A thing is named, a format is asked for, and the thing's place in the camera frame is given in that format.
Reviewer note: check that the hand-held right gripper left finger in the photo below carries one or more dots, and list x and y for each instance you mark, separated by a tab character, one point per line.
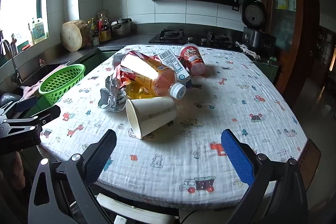
101	158

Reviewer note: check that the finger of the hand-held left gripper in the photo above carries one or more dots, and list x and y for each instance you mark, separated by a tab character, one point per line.
48	115
25	104

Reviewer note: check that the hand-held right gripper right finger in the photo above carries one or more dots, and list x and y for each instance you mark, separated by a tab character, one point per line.
237	158

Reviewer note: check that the green plastic basket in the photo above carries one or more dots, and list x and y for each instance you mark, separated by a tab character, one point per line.
63	79

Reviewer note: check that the silver foil wrapper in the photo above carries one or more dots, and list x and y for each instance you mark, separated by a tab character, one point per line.
113	98

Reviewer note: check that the cream paper cup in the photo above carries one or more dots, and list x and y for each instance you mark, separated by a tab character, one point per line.
152	113

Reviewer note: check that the plastic bottle orange label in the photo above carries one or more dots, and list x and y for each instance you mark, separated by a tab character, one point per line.
147	69

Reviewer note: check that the red snack bag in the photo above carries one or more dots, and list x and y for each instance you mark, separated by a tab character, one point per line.
141	54

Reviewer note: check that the red chips can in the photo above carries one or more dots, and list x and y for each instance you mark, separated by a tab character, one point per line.
191	56

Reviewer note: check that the white and blue milk carton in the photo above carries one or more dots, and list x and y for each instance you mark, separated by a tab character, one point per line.
173	61

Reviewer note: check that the person's left hand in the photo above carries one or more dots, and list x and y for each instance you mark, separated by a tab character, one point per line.
17	170

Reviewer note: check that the black wok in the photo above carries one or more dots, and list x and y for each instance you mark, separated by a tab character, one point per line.
8	99

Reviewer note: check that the small red white ornament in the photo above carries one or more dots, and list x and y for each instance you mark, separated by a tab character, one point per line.
42	62

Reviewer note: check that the steel kitchen sink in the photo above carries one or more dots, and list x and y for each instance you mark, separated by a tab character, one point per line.
52	67

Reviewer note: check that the white printed blanket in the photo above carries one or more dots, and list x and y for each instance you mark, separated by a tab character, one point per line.
183	155

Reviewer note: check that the red tray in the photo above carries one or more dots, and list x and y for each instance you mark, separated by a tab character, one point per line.
23	46

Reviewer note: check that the striped can with plant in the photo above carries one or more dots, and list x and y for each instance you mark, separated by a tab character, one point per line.
13	45

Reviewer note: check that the chrome kitchen faucet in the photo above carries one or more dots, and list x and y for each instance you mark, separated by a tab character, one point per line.
8	47

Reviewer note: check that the white dish soap bottle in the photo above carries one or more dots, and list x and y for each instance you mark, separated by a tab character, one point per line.
31	35

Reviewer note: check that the brown wooden panel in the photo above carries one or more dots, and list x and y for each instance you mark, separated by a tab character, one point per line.
309	158

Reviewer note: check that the white detergent jug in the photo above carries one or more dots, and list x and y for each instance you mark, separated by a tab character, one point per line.
40	31

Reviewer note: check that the round wooden chopping block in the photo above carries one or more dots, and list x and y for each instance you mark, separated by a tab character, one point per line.
72	36

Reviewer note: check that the small white jar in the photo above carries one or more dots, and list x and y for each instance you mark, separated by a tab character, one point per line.
95	40

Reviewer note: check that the large oil bottle yellow label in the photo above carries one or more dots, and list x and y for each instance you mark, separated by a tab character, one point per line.
105	29

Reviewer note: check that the white rag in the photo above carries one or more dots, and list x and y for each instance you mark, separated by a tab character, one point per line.
246	50

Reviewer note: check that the steel pressure cooker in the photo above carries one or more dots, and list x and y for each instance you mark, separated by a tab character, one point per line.
121	28

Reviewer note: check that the black gas stove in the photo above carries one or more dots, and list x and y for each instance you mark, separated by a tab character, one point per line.
170	35

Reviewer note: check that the brown wooden glass cabinet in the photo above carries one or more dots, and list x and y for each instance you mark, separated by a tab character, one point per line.
302	29

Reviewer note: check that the black rice cooker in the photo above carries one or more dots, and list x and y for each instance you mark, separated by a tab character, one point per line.
253	14

